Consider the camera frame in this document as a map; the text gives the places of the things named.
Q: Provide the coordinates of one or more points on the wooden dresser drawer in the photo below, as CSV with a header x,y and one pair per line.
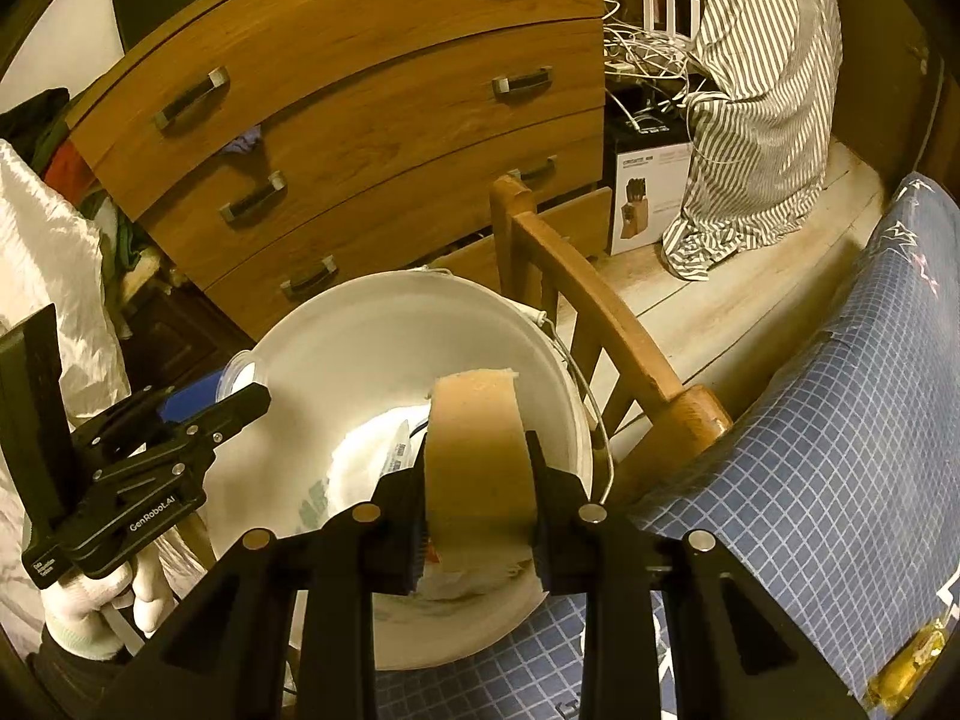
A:
x,y
577,221
390,142
420,225
337,52

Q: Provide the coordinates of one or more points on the clear plastic container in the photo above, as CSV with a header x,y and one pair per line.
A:
x,y
241,371

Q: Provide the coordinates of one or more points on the blue cloth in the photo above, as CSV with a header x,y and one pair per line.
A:
x,y
241,142

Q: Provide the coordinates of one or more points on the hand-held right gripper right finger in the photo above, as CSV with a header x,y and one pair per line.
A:
x,y
555,540

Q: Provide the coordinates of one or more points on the wooden chair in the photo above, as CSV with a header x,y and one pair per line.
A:
x,y
600,300

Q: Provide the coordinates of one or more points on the golden foil wrapper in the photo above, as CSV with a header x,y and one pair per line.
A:
x,y
911,664

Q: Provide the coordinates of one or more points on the wooden dresser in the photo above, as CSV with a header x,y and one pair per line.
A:
x,y
360,127

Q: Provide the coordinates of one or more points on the dark wooden cabinet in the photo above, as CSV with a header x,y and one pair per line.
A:
x,y
187,337

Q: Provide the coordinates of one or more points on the person's left hand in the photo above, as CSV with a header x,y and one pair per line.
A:
x,y
82,615

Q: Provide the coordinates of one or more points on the dark wooden wardrobe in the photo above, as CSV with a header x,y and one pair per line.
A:
x,y
892,52

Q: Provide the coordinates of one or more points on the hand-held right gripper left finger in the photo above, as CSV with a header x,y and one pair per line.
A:
x,y
401,532

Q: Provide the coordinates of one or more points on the white crumpled plastic sheet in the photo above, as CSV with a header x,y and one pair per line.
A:
x,y
360,457

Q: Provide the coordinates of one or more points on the striped shirt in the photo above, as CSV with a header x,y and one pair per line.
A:
x,y
757,112

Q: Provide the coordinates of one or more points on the white plastic bucket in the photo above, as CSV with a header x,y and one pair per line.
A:
x,y
375,337

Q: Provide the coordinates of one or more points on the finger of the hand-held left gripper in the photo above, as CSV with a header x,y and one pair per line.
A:
x,y
187,401
232,412

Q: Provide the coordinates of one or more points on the person's left forearm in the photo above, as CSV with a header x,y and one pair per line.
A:
x,y
67,671

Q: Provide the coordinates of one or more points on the white plastic bag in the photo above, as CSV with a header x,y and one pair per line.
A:
x,y
52,270

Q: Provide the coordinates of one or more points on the knife block box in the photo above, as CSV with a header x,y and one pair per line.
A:
x,y
649,195

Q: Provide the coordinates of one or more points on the pile of clothes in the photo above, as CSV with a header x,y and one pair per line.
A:
x,y
97,187

